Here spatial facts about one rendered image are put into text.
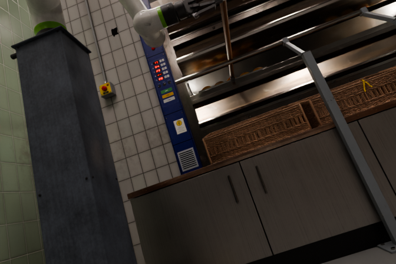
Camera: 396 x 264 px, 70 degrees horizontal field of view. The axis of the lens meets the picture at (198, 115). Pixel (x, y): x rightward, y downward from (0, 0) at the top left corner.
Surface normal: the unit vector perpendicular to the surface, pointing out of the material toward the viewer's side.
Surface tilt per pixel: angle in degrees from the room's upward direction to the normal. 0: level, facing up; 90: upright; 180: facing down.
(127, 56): 90
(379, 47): 70
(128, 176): 90
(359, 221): 90
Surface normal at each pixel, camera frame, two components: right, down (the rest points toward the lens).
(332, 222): -0.18, -0.25
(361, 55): -0.28, -0.54
